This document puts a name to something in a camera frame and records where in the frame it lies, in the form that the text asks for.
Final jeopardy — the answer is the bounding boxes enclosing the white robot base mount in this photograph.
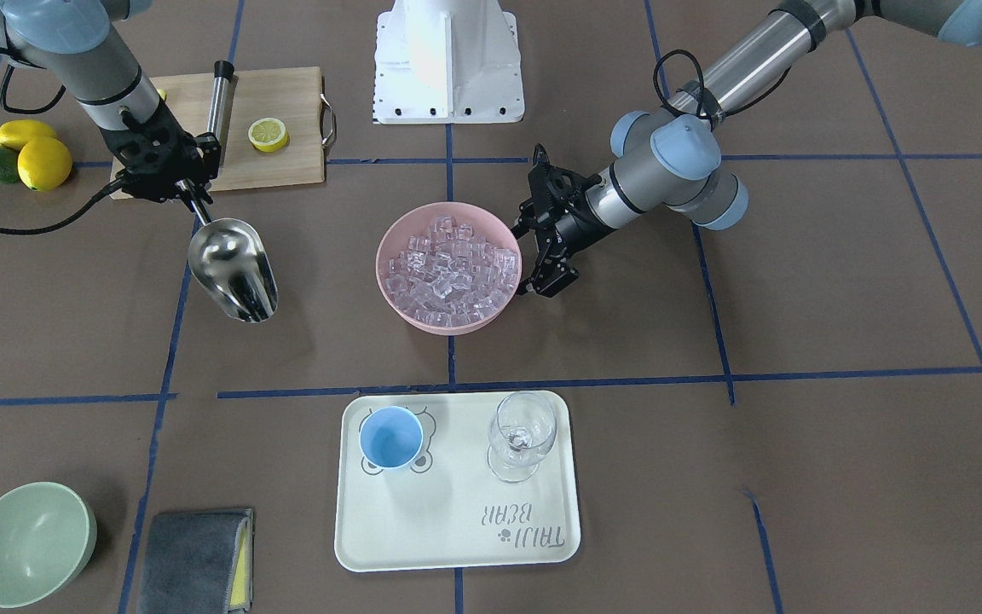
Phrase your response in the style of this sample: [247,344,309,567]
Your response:
[372,1,526,125]

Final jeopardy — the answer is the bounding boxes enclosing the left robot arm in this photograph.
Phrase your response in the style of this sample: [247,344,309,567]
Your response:
[513,1,982,297]

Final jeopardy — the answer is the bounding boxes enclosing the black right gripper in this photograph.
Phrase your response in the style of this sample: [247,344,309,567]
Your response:
[101,104,222,227]

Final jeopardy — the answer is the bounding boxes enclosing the grey yellow cloth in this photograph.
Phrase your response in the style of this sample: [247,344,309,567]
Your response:
[136,507,256,613]

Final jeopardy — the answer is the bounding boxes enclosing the green bowl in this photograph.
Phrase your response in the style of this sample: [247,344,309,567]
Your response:
[0,482,97,609]

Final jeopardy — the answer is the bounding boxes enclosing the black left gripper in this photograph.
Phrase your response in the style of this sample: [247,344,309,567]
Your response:
[511,143,615,297]

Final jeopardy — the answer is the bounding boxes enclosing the steel cylinder black cap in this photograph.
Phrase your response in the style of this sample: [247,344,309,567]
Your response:
[206,60,235,145]

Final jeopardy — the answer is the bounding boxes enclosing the steel ice scoop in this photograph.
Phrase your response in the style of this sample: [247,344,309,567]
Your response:
[188,218,278,323]

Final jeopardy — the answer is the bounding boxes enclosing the clear wine glass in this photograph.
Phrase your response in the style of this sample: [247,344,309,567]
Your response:
[487,390,558,484]

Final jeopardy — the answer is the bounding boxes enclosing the clear ice cubes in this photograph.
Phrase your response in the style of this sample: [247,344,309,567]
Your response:
[384,215,517,328]

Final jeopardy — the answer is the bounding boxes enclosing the pink bowl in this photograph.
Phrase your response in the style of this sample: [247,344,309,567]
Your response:
[375,201,523,336]

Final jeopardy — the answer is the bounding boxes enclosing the yellow mango fruit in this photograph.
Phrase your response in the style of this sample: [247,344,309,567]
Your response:
[0,119,58,152]

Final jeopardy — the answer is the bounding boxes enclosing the cream bear tray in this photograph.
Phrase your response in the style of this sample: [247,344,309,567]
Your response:
[334,391,583,572]

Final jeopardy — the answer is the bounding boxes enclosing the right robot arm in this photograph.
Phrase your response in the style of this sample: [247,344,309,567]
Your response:
[0,1,222,224]

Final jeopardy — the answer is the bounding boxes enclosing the wooden cutting board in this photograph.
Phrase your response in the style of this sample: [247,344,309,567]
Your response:
[151,67,328,194]

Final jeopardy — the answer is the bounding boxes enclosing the yellow lemon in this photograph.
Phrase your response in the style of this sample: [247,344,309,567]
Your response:
[17,136,73,192]

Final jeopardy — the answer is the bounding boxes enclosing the light blue cup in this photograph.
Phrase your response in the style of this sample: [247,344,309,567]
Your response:
[359,407,425,475]

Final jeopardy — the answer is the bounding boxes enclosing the half lemon slice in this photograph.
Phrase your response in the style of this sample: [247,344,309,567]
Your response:
[246,117,290,153]

